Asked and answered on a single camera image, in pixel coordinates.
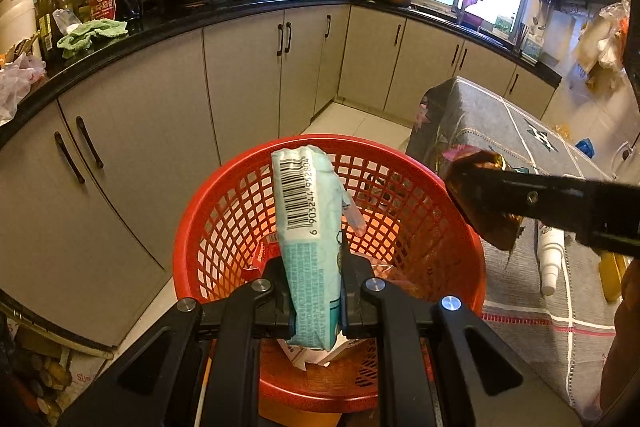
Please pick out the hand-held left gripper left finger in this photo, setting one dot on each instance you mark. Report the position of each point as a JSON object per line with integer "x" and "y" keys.
{"x": 279, "y": 289}

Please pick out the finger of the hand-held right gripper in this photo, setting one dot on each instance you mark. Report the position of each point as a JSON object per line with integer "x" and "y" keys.
{"x": 525, "y": 194}

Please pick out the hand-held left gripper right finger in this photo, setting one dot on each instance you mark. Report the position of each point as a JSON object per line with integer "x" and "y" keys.
{"x": 356, "y": 302}

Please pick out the red snack bag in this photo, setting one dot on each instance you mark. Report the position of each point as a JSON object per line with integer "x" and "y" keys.
{"x": 267, "y": 253}

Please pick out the teal tissue pack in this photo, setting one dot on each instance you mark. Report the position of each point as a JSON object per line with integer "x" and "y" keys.
{"x": 310, "y": 257}

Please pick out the brown shiny wrapper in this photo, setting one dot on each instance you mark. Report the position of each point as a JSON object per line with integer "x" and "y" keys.
{"x": 495, "y": 233}

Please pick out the red plastic basket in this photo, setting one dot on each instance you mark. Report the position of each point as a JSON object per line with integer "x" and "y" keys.
{"x": 225, "y": 207}

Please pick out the person's right forearm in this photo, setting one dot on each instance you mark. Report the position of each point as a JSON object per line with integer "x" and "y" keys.
{"x": 625, "y": 347}

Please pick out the yellow round container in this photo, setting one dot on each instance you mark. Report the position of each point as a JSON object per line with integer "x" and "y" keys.
{"x": 613, "y": 277}

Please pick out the small blue object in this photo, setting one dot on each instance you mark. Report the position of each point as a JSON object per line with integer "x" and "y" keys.
{"x": 585, "y": 148}

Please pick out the green and white box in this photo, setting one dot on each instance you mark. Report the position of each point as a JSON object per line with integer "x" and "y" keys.
{"x": 532, "y": 48}

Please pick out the grey printed tablecloth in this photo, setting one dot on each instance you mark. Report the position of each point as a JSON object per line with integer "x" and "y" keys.
{"x": 525, "y": 347}

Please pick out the hanging plastic bags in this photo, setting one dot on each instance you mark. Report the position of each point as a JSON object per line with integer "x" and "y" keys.
{"x": 600, "y": 47}

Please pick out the lower kitchen cabinets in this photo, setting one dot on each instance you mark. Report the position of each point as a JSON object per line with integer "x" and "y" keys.
{"x": 150, "y": 107}

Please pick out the printed sack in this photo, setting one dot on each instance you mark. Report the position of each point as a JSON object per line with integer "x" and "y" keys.
{"x": 45, "y": 372}

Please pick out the black countertop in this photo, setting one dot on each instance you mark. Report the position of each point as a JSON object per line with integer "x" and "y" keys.
{"x": 150, "y": 39}

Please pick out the green cloth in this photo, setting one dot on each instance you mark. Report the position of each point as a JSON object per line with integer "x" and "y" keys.
{"x": 90, "y": 34}

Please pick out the white plastic bag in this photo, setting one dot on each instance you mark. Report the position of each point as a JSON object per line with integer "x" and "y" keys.
{"x": 15, "y": 82}

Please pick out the olive oil bottle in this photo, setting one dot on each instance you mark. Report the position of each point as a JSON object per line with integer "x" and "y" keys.
{"x": 49, "y": 27}

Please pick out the white container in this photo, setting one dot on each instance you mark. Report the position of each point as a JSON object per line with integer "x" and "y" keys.
{"x": 17, "y": 17}

